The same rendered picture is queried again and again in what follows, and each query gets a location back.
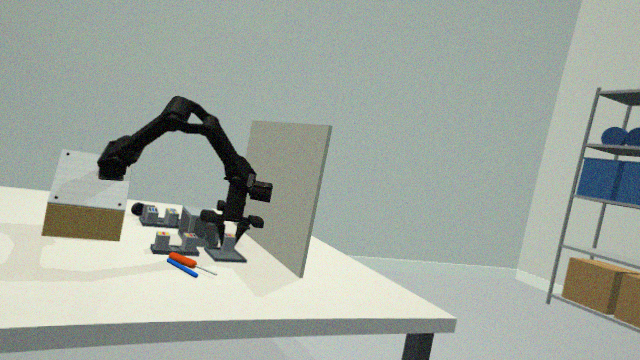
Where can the blue rod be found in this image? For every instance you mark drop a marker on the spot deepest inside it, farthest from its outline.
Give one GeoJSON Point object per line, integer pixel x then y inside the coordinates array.
{"type": "Point", "coordinates": [181, 267]}

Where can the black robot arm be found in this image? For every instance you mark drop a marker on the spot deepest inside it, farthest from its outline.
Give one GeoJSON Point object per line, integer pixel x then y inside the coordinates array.
{"type": "Point", "coordinates": [126, 150]}

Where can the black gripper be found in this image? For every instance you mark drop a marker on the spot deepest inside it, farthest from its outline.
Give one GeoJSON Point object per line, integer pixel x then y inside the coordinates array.
{"type": "Point", "coordinates": [233, 212]}

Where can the orange-handled screwdriver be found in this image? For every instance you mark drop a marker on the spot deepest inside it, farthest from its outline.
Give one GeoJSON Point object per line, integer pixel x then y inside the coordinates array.
{"type": "Point", "coordinates": [187, 262]}

